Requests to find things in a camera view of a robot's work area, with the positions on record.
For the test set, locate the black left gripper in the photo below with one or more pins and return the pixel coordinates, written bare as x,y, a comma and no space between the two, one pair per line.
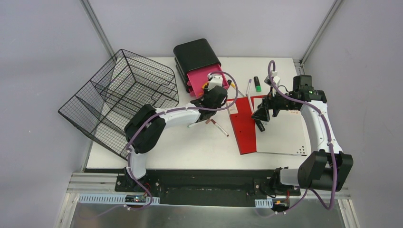
205,114

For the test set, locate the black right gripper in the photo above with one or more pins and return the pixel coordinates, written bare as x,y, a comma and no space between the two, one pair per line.
262,113

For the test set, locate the orange black highlighter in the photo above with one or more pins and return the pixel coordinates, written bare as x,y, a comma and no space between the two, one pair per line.
260,125

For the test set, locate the pink drawer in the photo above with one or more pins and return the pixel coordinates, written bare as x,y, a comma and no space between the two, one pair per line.
198,77

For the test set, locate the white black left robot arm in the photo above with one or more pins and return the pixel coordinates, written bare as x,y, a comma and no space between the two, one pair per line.
144,130

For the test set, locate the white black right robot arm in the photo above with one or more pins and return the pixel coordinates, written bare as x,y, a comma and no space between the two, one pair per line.
327,167

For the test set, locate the white pen on binder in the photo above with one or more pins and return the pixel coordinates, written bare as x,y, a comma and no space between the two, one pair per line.
250,104

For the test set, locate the yellow cap white pen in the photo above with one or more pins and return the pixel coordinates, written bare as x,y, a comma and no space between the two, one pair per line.
237,90

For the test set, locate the green black highlighter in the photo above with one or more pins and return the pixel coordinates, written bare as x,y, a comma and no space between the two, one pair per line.
257,84

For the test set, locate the red binder folder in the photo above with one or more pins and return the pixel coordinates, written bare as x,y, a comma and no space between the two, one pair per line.
243,126

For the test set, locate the red brown white marker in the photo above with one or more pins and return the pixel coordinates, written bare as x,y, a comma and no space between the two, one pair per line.
219,127

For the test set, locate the purple cap white pen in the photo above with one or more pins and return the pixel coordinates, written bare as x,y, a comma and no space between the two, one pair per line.
248,87

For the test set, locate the white binder cover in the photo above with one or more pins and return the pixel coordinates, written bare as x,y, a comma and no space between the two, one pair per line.
284,134

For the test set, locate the black drawer cabinet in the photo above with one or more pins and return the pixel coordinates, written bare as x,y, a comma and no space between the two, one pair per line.
193,55

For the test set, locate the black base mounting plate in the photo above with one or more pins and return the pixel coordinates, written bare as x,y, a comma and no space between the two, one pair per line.
226,188

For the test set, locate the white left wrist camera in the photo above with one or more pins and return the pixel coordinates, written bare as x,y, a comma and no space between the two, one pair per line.
214,80

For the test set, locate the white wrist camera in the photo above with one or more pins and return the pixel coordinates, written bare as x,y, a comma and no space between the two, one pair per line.
214,80
272,79

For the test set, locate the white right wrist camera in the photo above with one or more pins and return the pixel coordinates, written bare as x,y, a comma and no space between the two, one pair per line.
272,79

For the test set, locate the white cable duct right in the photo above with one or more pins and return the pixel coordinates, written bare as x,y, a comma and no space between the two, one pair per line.
263,203

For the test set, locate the white cable duct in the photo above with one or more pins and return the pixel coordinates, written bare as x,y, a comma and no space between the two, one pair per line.
117,199
263,203

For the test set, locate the black wire mesh tray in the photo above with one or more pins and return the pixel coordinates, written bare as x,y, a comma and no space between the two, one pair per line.
105,104

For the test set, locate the white cable duct left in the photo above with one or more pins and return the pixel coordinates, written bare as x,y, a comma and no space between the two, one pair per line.
117,199

